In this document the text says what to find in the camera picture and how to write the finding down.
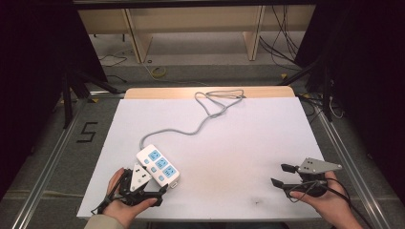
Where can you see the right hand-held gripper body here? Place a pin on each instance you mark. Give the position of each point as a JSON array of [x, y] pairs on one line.
[[313, 167]]

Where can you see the aluminium floor rail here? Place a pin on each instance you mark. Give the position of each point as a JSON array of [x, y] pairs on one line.
[[350, 165], [47, 171]]

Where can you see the black curtain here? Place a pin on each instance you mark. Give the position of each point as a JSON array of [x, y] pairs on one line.
[[372, 79], [31, 79]]

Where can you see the white table cover sheet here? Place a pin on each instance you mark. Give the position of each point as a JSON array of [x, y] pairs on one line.
[[242, 152]]

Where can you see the black tripod stand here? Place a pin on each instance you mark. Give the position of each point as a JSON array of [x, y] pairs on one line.
[[67, 101], [326, 95]]

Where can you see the white power strip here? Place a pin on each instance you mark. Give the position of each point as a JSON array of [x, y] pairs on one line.
[[159, 165]]

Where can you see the person's left hand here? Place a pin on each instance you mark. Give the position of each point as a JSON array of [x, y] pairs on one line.
[[122, 211]]

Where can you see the wooden shelf frame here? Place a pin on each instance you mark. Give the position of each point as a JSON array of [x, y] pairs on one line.
[[140, 38]]

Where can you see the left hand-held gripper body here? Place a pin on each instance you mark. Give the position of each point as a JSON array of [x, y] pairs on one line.
[[137, 178]]

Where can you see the person's right hand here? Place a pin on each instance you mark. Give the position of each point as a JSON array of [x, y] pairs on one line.
[[334, 206]]

